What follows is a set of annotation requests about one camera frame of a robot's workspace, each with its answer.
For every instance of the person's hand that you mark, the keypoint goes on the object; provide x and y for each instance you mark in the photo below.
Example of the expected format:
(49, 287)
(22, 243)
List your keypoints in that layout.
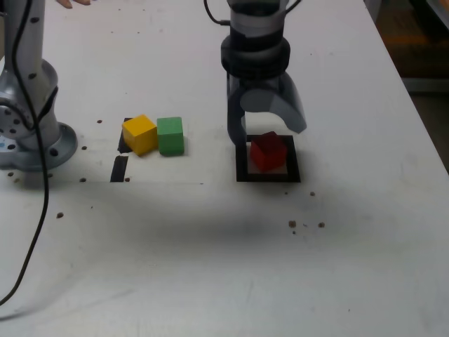
(72, 2)

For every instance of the red cube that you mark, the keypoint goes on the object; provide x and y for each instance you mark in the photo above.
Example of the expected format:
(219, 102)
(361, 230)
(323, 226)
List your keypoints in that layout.
(268, 154)

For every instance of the brown wooden furniture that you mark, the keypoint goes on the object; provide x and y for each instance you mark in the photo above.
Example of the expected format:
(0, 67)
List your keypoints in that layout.
(414, 52)

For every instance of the yellow cube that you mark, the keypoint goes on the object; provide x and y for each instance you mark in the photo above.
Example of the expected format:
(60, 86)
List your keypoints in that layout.
(140, 135)

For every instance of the black tape strip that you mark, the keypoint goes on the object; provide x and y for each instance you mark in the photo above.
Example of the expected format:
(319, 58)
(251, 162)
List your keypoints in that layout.
(118, 170)

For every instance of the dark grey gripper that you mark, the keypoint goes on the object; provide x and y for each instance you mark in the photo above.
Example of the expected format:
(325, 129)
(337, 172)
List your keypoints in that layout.
(261, 83)

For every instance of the green cube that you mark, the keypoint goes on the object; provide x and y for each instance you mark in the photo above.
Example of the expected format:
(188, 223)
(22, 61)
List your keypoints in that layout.
(170, 138)

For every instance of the black tape square outline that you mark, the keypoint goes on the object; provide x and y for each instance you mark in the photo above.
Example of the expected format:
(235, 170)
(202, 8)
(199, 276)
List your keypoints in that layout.
(266, 178)

